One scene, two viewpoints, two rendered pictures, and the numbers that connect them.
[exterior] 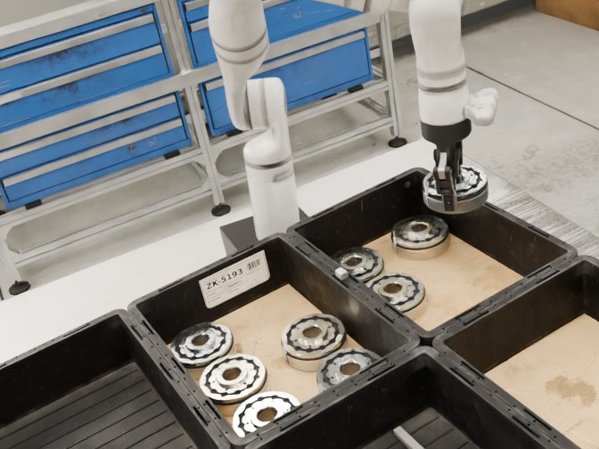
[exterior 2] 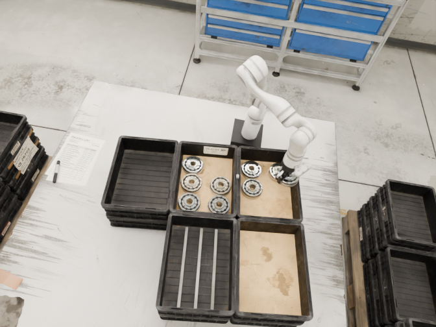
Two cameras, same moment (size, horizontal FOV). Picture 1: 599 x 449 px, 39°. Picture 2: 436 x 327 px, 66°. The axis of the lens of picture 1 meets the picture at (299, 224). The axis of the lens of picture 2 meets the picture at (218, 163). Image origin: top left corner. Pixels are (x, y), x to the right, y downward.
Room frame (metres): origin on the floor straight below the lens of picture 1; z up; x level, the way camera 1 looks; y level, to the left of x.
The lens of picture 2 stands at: (0.24, -0.26, 2.27)
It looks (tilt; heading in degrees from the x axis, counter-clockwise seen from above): 56 degrees down; 21
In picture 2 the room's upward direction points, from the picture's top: 8 degrees clockwise
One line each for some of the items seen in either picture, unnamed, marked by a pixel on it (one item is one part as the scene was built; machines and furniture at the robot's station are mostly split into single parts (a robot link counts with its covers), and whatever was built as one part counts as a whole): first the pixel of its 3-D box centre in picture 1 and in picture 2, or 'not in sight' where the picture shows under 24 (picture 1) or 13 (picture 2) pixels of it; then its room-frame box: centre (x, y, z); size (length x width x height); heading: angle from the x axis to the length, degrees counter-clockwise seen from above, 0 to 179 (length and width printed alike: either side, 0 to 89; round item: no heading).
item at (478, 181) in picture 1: (455, 181); (288, 174); (1.17, -0.26, 1.01); 0.10 x 0.10 x 0.01
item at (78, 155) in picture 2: not in sight; (75, 157); (0.87, 0.82, 0.70); 0.33 x 0.23 x 0.01; 19
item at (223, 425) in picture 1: (264, 328); (205, 177); (1.01, 0.08, 0.92); 0.40 x 0.30 x 0.02; 25
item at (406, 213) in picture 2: not in sight; (396, 226); (1.62, -1.01, 0.37); 0.40 x 0.30 x 0.45; 19
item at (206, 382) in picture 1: (233, 377); (191, 182); (0.98, 0.15, 0.86); 0.10 x 0.10 x 0.01
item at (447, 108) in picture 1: (455, 94); (296, 159); (1.13, -0.26, 1.17); 0.11 x 0.09 x 0.06; 67
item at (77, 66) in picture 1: (80, 109); (246, 13); (2.86, 0.68, 0.60); 0.72 x 0.03 x 0.56; 109
